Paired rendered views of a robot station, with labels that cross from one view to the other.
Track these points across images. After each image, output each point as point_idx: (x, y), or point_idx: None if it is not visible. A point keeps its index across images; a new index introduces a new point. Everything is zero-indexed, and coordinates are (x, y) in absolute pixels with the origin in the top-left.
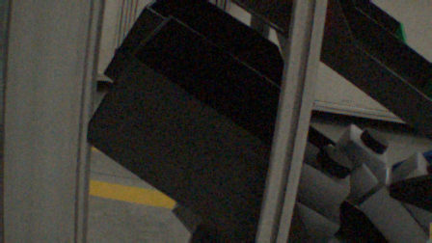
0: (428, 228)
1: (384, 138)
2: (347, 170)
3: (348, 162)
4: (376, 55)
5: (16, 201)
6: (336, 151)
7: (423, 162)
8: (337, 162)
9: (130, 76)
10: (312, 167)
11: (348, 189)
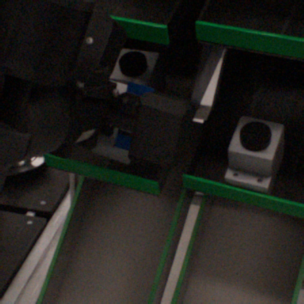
0: (98, 142)
1: (260, 140)
2: (120, 66)
3: (130, 67)
4: (172, 2)
5: None
6: (138, 59)
7: (119, 89)
8: (121, 57)
9: None
10: (120, 53)
11: (110, 76)
